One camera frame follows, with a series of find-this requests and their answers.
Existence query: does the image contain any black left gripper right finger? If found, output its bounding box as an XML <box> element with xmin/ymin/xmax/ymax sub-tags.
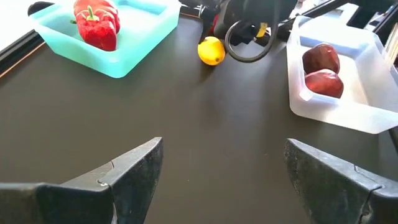
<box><xmin>284</xmin><ymin>138</ymin><xmax>398</xmax><ymax>224</ymax></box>

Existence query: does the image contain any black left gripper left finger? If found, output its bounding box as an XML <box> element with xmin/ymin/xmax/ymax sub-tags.
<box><xmin>0</xmin><ymin>136</ymin><xmax>164</xmax><ymax>224</ymax></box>

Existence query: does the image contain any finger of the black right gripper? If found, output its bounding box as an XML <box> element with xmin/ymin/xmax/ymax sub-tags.
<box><xmin>213</xmin><ymin>13</ymin><xmax>231</xmax><ymax>40</ymax></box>
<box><xmin>198</xmin><ymin>5</ymin><xmax>213</xmax><ymax>44</ymax></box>

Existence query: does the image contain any yellow lemon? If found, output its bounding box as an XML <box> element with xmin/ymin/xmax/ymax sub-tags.
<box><xmin>197</xmin><ymin>35</ymin><xmax>226</xmax><ymax>67</ymax></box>

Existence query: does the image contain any dark red apple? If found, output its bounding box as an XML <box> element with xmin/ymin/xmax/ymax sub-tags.
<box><xmin>304</xmin><ymin>68</ymin><xmax>345</xmax><ymax>100</ymax></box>
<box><xmin>302</xmin><ymin>42</ymin><xmax>341</xmax><ymax>75</ymax></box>

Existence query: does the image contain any red bell pepper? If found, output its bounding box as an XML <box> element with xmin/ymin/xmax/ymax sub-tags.
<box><xmin>74</xmin><ymin>6</ymin><xmax>119</xmax><ymax>52</ymax></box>
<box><xmin>73</xmin><ymin>0</ymin><xmax>121</xmax><ymax>34</ymax></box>

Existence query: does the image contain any yellow gripper tag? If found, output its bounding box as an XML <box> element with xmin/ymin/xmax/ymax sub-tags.
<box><xmin>256</xmin><ymin>22</ymin><xmax>269</xmax><ymax>39</ymax></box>

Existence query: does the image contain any teal plastic basket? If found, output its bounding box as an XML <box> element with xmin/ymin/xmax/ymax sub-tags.
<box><xmin>29</xmin><ymin>0</ymin><xmax>182</xmax><ymax>79</ymax></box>

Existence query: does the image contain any black table mat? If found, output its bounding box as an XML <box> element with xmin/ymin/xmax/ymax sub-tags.
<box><xmin>0</xmin><ymin>12</ymin><xmax>398</xmax><ymax>224</ymax></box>

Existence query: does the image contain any clear plastic basket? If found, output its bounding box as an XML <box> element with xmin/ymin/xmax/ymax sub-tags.
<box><xmin>285</xmin><ymin>14</ymin><xmax>398</xmax><ymax>135</ymax></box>

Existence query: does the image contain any black right gripper cable loop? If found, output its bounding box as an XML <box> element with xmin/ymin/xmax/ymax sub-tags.
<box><xmin>223</xmin><ymin>19</ymin><xmax>277</xmax><ymax>63</ymax></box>

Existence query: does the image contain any black metal table frame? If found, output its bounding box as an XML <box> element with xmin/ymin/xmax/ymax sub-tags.
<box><xmin>0</xmin><ymin>29</ymin><xmax>47</xmax><ymax>78</ymax></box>

